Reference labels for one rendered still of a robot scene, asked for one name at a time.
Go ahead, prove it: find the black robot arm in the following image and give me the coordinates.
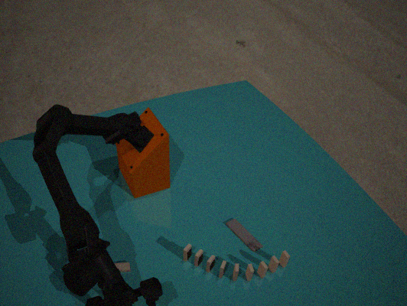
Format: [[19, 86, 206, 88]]
[[32, 104, 154, 306]]

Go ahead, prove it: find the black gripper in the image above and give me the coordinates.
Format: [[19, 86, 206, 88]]
[[85, 269, 163, 306]]

